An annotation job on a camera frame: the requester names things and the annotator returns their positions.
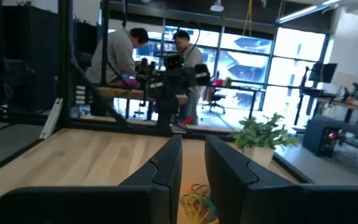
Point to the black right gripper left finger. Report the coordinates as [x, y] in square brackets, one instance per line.
[166, 174]

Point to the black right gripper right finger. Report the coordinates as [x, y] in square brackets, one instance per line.
[225, 174]

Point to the red rubber band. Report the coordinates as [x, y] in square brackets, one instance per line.
[196, 186]

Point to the blue rubber band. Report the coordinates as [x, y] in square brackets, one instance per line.
[210, 205]

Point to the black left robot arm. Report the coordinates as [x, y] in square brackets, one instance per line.
[166, 109]

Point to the person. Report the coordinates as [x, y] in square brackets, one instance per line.
[194, 56]
[117, 56]

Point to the red tipped object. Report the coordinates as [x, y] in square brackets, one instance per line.
[187, 120]

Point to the black office chair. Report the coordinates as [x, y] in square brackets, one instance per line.
[216, 98]

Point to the green potted plant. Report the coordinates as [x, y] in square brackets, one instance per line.
[259, 133]

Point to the black desk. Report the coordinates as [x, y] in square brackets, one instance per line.
[244, 88]

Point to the ceiling lamp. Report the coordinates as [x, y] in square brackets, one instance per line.
[217, 7]

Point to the computer tower with red light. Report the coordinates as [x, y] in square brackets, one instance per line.
[319, 137]

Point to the white strip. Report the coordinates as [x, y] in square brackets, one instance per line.
[51, 118]

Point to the black monitor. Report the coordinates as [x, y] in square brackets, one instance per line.
[323, 72]

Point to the black cabinet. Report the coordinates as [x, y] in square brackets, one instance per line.
[26, 46]

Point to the ceiling light strip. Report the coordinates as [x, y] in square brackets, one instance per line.
[306, 11]

